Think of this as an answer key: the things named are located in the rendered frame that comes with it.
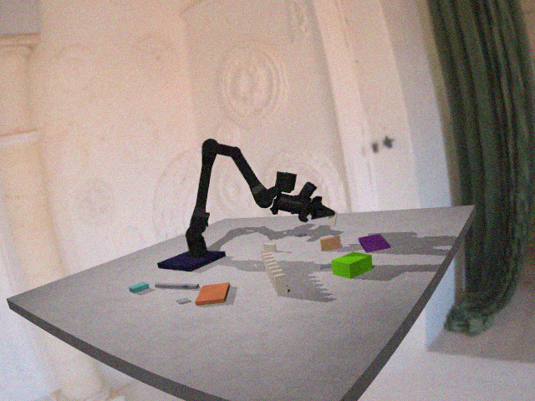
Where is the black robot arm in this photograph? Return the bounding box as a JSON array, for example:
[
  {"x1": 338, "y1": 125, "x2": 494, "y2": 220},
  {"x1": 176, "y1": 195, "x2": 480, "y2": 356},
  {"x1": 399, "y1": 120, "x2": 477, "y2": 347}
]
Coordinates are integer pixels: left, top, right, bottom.
[{"x1": 185, "y1": 139, "x2": 317, "y2": 258}]

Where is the teal rectangular block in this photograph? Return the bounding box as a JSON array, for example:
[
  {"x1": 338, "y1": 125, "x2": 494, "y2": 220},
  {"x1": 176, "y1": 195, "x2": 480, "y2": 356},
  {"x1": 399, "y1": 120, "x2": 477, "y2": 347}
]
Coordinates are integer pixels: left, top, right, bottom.
[{"x1": 129, "y1": 282, "x2": 150, "y2": 293}]

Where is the purple flat rectangular block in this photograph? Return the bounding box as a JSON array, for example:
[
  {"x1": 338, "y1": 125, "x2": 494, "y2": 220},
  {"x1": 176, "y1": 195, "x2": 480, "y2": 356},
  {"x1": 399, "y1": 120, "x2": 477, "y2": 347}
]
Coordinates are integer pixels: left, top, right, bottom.
[{"x1": 359, "y1": 234, "x2": 390, "y2": 253}]

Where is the green block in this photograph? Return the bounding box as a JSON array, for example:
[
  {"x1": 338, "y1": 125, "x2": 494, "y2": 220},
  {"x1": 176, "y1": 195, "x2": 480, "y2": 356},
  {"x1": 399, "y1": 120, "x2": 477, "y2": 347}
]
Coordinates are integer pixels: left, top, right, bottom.
[{"x1": 331, "y1": 251, "x2": 373, "y2": 279}]

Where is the grey long bar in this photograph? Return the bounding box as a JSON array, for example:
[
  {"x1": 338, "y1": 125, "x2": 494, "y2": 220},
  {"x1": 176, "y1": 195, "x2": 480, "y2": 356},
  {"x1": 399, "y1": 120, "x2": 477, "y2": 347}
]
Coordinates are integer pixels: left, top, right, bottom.
[{"x1": 155, "y1": 282, "x2": 199, "y2": 289}]

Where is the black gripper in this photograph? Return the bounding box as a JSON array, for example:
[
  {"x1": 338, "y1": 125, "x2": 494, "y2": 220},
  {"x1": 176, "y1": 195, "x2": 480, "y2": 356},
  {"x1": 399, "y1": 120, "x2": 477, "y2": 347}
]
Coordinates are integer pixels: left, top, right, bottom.
[{"x1": 288, "y1": 195, "x2": 334, "y2": 222}]

